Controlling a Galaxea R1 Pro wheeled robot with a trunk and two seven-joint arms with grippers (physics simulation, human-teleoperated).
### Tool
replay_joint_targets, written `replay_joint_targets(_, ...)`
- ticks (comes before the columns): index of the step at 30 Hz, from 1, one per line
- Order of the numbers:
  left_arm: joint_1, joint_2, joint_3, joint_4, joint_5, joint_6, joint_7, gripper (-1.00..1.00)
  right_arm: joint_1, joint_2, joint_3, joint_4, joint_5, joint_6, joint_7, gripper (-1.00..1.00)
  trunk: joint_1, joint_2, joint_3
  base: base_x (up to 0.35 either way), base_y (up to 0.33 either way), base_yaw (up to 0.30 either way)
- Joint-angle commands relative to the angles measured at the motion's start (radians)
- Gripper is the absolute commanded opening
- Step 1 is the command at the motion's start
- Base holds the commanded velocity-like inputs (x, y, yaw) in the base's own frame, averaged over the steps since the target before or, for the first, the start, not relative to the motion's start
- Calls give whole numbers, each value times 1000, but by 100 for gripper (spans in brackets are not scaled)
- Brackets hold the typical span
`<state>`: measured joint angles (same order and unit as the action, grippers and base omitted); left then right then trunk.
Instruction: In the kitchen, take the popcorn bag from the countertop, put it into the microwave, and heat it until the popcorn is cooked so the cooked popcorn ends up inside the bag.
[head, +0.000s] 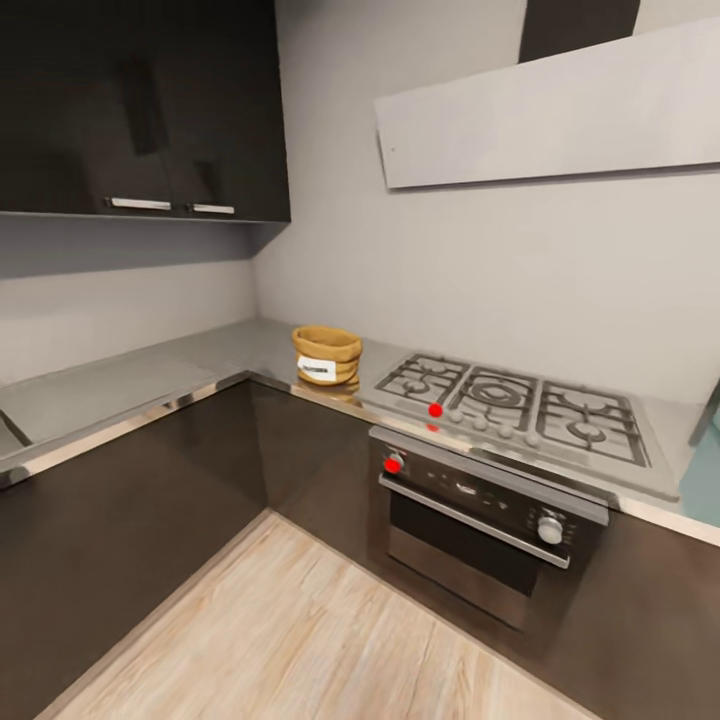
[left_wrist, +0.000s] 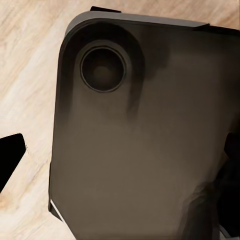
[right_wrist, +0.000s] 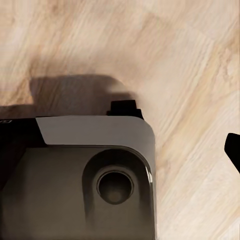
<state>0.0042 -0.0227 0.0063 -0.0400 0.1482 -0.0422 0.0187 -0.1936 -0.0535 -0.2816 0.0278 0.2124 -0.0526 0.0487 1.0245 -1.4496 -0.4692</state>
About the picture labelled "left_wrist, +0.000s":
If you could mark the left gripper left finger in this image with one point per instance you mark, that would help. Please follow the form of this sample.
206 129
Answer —
12 149

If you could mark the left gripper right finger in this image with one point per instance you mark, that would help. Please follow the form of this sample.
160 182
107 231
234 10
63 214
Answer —
232 149

